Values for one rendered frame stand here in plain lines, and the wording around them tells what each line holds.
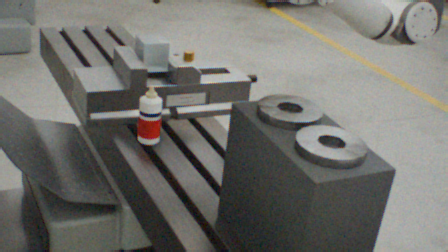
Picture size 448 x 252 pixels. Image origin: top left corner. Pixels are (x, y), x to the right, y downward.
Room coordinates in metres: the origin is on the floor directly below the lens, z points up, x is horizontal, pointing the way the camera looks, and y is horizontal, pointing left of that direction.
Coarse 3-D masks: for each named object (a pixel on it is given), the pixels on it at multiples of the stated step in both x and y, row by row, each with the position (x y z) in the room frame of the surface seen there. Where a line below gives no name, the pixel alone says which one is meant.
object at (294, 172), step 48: (288, 96) 0.79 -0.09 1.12; (240, 144) 0.73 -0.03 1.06; (288, 144) 0.66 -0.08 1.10; (336, 144) 0.67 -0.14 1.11; (240, 192) 0.72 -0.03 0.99; (288, 192) 0.62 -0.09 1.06; (336, 192) 0.59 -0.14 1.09; (384, 192) 0.63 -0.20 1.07; (240, 240) 0.70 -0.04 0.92; (288, 240) 0.60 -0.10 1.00; (336, 240) 0.60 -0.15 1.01
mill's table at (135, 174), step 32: (64, 32) 1.53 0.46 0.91; (96, 32) 1.54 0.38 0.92; (128, 32) 1.57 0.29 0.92; (64, 64) 1.29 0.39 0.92; (96, 64) 1.31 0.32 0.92; (96, 128) 1.05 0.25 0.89; (128, 128) 1.05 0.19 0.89; (160, 128) 1.03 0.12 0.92; (192, 128) 1.04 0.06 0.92; (224, 128) 1.06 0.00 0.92; (128, 160) 0.89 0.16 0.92; (160, 160) 0.91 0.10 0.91; (192, 160) 0.96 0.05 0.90; (128, 192) 0.87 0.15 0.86; (160, 192) 0.80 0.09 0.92; (192, 192) 0.81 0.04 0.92; (160, 224) 0.75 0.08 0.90; (192, 224) 0.73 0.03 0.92; (224, 224) 0.74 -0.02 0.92
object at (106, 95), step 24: (120, 48) 1.14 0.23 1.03; (96, 72) 1.10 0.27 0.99; (120, 72) 1.10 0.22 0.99; (144, 72) 1.05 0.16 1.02; (216, 72) 1.21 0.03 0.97; (240, 72) 1.20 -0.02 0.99; (72, 96) 1.11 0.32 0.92; (96, 96) 1.01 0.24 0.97; (120, 96) 1.03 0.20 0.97; (168, 96) 1.08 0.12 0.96; (192, 96) 1.10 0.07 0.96; (216, 96) 1.13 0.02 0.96; (240, 96) 1.15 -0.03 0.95; (96, 120) 1.00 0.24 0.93; (120, 120) 1.02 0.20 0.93; (168, 120) 1.06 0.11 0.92
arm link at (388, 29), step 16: (352, 0) 1.09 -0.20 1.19; (368, 0) 1.11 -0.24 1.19; (384, 0) 1.21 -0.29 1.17; (400, 0) 1.18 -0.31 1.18; (352, 16) 1.10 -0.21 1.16; (368, 16) 1.10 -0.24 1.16; (384, 16) 1.12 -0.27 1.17; (400, 16) 1.13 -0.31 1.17; (368, 32) 1.12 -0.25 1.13; (384, 32) 1.12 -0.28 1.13; (400, 32) 1.11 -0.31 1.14
